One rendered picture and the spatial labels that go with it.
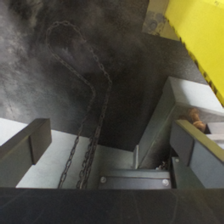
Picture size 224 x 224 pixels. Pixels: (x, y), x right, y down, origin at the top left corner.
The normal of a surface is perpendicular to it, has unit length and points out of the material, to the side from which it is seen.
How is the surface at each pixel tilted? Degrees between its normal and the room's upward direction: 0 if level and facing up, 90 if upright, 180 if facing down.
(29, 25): 0
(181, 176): 90
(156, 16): 0
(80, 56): 0
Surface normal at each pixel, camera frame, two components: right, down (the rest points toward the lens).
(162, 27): -0.13, 0.64
